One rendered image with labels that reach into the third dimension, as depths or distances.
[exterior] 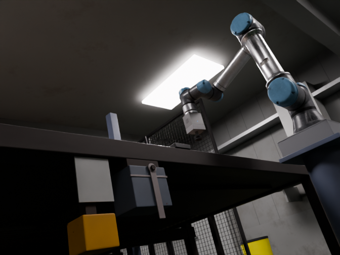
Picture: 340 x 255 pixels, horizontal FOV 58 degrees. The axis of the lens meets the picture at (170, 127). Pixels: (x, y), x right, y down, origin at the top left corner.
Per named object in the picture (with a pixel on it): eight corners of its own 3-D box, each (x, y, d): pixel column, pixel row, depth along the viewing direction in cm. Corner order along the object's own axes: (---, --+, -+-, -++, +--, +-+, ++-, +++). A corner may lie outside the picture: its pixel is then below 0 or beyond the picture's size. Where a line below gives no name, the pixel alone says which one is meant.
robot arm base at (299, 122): (335, 124, 137) (326, 105, 141) (316, 123, 129) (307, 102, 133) (307, 138, 148) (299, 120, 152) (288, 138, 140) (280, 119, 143)
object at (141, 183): (179, 216, 87) (165, 157, 95) (141, 219, 78) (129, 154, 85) (154, 226, 94) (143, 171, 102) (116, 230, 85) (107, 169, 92)
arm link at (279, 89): (311, 100, 135) (257, 17, 159) (299, 93, 124) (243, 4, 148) (287, 116, 141) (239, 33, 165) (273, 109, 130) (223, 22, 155)
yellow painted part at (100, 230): (120, 246, 72) (107, 154, 82) (86, 251, 66) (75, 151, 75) (102, 253, 77) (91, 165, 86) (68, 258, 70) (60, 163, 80)
